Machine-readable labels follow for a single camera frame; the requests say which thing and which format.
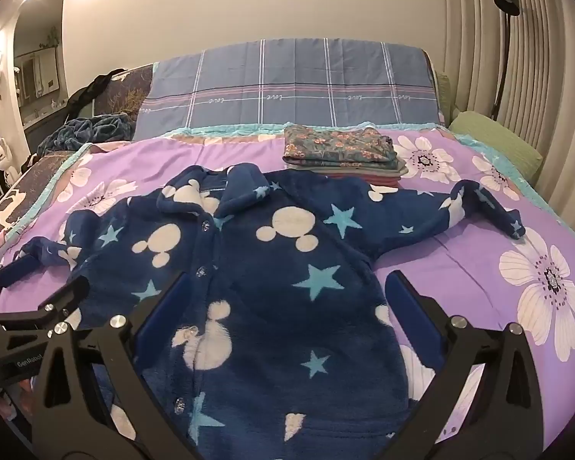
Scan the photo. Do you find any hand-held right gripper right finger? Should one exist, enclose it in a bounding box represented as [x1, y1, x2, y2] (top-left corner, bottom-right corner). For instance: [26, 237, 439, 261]
[386, 269, 544, 460]

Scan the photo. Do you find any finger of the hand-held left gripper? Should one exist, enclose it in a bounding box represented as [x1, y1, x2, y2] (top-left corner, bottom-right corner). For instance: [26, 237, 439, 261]
[0, 254, 38, 300]
[0, 277, 92, 337]

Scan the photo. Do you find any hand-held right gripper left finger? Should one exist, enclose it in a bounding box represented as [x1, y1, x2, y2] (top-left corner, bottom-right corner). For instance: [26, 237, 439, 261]
[31, 269, 196, 460]

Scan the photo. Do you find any navy star print fleece jacket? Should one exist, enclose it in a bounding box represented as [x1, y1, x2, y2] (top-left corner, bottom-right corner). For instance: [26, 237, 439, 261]
[19, 163, 528, 460]

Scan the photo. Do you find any purple floral bedsheet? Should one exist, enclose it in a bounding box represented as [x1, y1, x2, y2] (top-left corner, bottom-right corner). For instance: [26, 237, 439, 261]
[0, 125, 575, 451]

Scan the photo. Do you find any dark floral quilt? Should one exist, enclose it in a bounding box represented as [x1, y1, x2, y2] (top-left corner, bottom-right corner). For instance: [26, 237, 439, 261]
[0, 64, 155, 269]

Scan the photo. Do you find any white cat figurine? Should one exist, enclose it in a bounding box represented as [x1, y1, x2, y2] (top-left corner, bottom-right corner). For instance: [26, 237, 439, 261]
[0, 138, 21, 186]

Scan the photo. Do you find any red folded garment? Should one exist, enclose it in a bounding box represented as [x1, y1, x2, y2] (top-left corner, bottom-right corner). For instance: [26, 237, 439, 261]
[311, 172, 404, 187]

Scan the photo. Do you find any teal fuzzy blanket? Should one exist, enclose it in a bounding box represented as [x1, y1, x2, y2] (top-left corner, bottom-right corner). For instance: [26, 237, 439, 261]
[37, 112, 137, 155]

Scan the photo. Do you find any grey-green folded garment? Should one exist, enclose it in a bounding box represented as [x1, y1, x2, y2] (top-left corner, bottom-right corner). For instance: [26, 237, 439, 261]
[285, 156, 409, 177]

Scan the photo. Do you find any black cloth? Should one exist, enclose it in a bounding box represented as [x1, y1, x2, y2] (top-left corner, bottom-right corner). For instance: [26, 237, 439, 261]
[62, 68, 128, 123]

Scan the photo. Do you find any green pillow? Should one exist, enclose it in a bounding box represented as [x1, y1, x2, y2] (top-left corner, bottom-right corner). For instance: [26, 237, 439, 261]
[448, 110, 544, 179]

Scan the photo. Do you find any blue plaid pillow cover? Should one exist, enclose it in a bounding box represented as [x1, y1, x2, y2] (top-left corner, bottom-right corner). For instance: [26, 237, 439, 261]
[133, 38, 445, 142]

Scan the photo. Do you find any beige pleated curtain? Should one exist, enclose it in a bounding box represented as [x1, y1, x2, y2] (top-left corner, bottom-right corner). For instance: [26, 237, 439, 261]
[443, 0, 575, 223]

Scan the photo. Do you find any black floor lamp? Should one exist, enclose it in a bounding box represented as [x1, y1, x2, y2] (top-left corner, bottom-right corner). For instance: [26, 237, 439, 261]
[489, 0, 522, 123]

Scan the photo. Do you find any white arched frame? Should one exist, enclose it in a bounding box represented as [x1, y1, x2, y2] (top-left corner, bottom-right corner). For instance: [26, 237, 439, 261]
[0, 0, 70, 166]

